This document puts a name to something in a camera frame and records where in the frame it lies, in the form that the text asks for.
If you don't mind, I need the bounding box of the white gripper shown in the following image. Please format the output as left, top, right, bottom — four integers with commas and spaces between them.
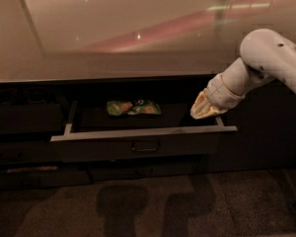
190, 73, 244, 119

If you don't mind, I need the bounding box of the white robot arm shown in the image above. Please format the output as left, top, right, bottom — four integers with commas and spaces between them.
190, 29, 296, 119

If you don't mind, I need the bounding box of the green snack bag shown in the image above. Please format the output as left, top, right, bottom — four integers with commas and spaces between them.
107, 100, 162, 117

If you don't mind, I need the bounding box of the grey cabinet door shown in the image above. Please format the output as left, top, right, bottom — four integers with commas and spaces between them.
200, 79, 296, 174

